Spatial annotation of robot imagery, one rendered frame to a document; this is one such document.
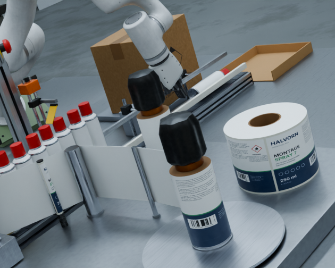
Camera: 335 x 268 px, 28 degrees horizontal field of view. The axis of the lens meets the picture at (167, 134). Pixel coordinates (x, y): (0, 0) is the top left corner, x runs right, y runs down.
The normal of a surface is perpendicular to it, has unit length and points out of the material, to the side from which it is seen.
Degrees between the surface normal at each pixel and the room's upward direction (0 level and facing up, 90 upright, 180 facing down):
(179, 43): 90
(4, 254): 90
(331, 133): 0
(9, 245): 90
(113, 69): 90
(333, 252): 0
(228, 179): 0
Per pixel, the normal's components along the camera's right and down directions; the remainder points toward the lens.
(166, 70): 0.71, 0.08
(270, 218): -0.28, -0.90
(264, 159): -0.25, 0.42
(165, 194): -0.69, 0.44
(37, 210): 0.36, 0.24
